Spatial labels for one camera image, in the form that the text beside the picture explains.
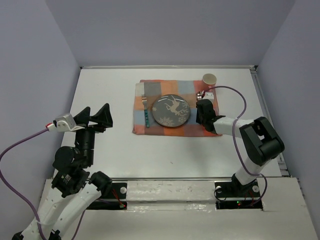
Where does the purple cable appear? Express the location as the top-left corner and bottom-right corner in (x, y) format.
(0, 126), (87, 240)
(204, 85), (268, 208)

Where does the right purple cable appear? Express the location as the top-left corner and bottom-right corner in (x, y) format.
(204, 85), (268, 208)

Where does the orange grey checkered cloth napkin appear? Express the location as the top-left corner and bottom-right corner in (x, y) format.
(132, 79), (217, 137)

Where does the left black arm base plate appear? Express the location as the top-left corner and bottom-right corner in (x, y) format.
(87, 182), (128, 211)

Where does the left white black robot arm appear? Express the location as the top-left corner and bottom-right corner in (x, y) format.
(13, 103), (113, 240)

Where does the dark round deer plate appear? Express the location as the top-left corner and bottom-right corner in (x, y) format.
(151, 94), (191, 128)

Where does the spoon with teal handle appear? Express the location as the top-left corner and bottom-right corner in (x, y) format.
(196, 91), (203, 101)

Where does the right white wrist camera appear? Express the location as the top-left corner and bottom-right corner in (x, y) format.
(203, 91), (215, 102)

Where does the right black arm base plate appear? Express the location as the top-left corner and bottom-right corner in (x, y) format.
(213, 181), (263, 210)

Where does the aluminium table edge rail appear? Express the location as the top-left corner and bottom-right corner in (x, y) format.
(80, 65), (256, 70)

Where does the white front cover panel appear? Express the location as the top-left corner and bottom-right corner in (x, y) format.
(28, 176), (315, 240)

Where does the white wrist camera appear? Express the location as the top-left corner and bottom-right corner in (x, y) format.
(203, 91), (215, 102)
(46, 113), (84, 133)

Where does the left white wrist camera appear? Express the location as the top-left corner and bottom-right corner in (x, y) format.
(46, 113), (84, 133)

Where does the fork with teal handle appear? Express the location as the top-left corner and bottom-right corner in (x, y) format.
(141, 94), (150, 128)

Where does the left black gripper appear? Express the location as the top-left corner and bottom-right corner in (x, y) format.
(73, 102), (114, 165)

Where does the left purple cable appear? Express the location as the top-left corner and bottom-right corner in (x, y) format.
(0, 126), (87, 240)

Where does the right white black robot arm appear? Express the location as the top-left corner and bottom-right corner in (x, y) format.
(196, 99), (285, 199)

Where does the red white paper cup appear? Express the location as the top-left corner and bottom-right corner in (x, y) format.
(200, 73), (217, 92)

